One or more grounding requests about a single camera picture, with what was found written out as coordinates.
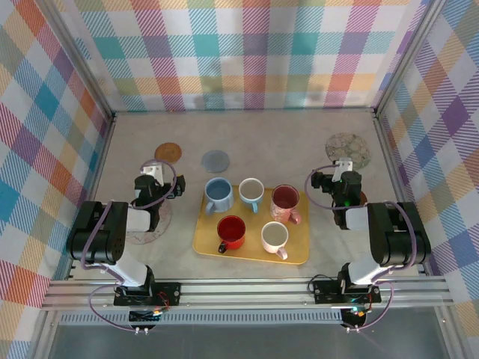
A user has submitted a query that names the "black electronics board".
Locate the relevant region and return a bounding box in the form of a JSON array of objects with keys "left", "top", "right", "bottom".
[
  {"left": 340, "top": 306, "right": 370, "bottom": 333},
  {"left": 128, "top": 307, "right": 165, "bottom": 334}
]

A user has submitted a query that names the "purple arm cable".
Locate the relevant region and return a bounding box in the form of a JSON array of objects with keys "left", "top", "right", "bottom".
[
  {"left": 81, "top": 159, "right": 180, "bottom": 332},
  {"left": 305, "top": 164, "right": 418, "bottom": 333}
]

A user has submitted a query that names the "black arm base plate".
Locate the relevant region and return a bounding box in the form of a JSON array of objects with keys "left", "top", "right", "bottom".
[
  {"left": 312, "top": 278, "right": 382, "bottom": 306},
  {"left": 114, "top": 282, "right": 182, "bottom": 307}
]

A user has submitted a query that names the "pale pink mug white inside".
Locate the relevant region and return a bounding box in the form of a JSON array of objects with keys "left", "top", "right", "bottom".
[{"left": 260, "top": 221, "right": 290, "bottom": 261}]

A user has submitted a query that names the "bunny flower print coaster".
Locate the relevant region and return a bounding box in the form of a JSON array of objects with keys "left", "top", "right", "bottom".
[{"left": 324, "top": 131, "right": 373, "bottom": 170}]

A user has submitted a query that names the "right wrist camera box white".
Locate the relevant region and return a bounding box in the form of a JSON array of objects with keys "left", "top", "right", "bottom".
[{"left": 334, "top": 157, "right": 355, "bottom": 183}]

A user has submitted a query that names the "aluminium frame post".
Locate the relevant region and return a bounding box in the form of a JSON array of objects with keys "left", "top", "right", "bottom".
[
  {"left": 372, "top": 0, "right": 448, "bottom": 119},
  {"left": 40, "top": 0, "right": 117, "bottom": 120}
]

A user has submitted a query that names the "wide aluminium base rail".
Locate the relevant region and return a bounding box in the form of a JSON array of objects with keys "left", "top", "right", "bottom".
[{"left": 40, "top": 278, "right": 456, "bottom": 311}]

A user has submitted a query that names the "grey slotted cable duct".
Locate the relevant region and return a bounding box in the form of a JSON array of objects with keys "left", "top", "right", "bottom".
[{"left": 59, "top": 312, "right": 345, "bottom": 325}]

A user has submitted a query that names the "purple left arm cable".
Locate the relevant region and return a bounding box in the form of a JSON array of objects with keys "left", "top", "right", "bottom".
[{"left": 81, "top": 159, "right": 180, "bottom": 332}]

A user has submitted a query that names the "light blue mug white inside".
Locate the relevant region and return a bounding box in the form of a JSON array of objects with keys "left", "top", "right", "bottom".
[{"left": 238, "top": 177, "right": 266, "bottom": 214}]

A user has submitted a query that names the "large blue mug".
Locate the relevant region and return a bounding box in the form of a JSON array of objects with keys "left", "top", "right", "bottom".
[{"left": 203, "top": 177, "right": 236, "bottom": 217}]

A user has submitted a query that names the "yellow tray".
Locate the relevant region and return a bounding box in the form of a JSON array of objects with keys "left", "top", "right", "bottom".
[{"left": 192, "top": 184, "right": 311, "bottom": 266}]

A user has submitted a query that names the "cork brown round coaster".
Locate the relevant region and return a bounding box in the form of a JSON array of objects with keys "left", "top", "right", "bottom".
[{"left": 154, "top": 143, "right": 183, "bottom": 165}]

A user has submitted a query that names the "grey round coaster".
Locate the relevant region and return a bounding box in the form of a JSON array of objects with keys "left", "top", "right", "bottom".
[{"left": 201, "top": 150, "right": 231, "bottom": 174}]

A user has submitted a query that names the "pink floral mug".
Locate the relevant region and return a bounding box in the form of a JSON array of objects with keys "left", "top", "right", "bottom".
[{"left": 269, "top": 184, "right": 302, "bottom": 225}]

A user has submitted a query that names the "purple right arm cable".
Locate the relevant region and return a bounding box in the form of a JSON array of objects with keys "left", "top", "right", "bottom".
[{"left": 305, "top": 164, "right": 418, "bottom": 333}]

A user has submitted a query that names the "red mug black handle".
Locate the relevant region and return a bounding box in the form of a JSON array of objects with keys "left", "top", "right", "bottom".
[{"left": 216, "top": 215, "right": 247, "bottom": 254}]

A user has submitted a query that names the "aluminium frame rail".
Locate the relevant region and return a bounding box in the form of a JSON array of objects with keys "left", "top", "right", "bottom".
[
  {"left": 67, "top": 114, "right": 118, "bottom": 281},
  {"left": 112, "top": 107, "right": 377, "bottom": 116},
  {"left": 373, "top": 114, "right": 428, "bottom": 274}
]

